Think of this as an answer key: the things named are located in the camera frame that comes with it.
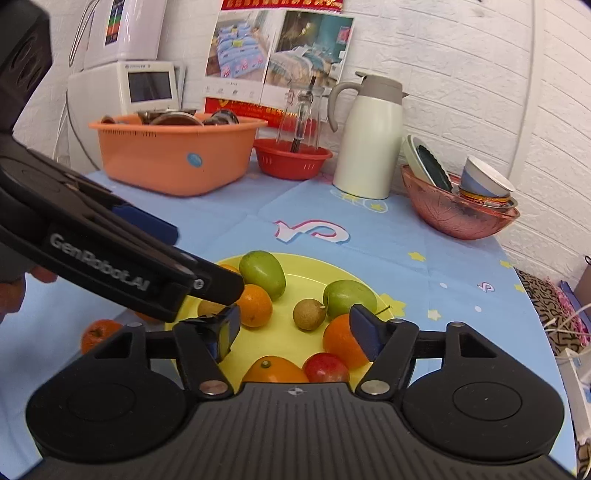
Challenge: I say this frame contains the yellow oval plate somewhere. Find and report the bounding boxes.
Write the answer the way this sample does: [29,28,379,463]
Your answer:
[164,251,390,393]

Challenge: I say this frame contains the person's hand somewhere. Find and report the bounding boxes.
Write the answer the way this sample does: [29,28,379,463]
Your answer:
[0,266,57,322]

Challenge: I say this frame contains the white thermos jug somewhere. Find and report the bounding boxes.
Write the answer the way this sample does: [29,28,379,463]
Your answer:
[328,71,407,200]

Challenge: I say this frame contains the navel orange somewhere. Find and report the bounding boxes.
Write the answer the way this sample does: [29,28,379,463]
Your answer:
[242,356,308,383]

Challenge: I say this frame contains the orange with stem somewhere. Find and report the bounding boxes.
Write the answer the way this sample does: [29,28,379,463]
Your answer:
[322,314,370,370]

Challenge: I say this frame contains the green white plate in bowl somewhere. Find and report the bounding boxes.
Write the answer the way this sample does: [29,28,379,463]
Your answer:
[403,134,453,192]

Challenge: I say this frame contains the small red apple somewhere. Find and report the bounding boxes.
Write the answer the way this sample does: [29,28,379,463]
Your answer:
[303,353,349,383]

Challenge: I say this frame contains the white appliance with screen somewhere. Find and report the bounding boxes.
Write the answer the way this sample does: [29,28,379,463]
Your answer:
[64,61,186,174]

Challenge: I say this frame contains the small green mango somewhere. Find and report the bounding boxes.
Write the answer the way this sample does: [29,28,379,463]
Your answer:
[322,279,378,320]

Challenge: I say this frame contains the blue white ceramic bowl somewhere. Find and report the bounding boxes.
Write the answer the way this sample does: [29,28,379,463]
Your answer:
[460,155,515,198]

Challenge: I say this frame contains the clear glass jar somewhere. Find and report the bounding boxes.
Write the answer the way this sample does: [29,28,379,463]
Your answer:
[276,85,324,154]

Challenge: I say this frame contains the small orange on plate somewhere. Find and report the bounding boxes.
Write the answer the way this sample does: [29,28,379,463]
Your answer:
[236,284,273,328]

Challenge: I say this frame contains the pink glass bowl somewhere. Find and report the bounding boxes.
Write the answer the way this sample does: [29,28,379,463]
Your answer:
[402,165,520,240]

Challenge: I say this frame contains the large green mango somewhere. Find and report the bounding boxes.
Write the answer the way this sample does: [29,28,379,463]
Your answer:
[239,250,287,301]

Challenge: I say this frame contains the brown kiwi on plate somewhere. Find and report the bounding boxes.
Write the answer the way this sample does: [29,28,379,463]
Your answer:
[293,299,325,331]

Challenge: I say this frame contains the bedding wall calendar poster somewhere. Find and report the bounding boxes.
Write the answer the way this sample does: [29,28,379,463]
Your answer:
[204,0,353,128]

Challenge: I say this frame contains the red plastic colander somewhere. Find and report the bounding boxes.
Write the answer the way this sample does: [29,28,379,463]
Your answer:
[253,138,332,181]

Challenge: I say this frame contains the steel bowl in basket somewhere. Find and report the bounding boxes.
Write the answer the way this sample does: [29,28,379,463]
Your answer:
[148,111,204,126]

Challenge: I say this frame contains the dark orange tangerine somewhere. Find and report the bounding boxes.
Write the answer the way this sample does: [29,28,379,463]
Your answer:
[80,319,122,355]

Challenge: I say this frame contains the blue patterned tablecloth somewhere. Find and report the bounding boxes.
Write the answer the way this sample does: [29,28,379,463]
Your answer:
[1,167,563,478]

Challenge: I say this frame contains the orange plastic basket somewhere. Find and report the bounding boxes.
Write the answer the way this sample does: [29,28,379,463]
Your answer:
[89,114,267,197]

